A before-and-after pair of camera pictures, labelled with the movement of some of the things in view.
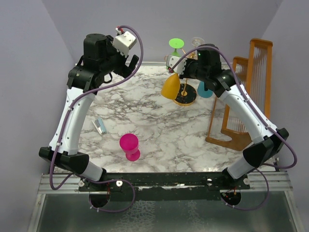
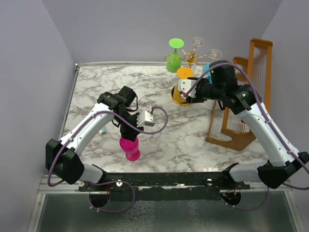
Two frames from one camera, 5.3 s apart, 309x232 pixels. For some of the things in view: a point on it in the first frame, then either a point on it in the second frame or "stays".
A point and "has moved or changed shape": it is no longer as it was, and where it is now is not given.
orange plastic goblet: [171, 86] has moved or changed shape
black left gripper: [124, 70] to [130, 133]
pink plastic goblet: [129, 143] stays
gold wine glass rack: [188, 94] to [191, 58]
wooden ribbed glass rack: [254, 73] stays
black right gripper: [188, 61] to [197, 99]
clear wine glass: [197, 41] stays
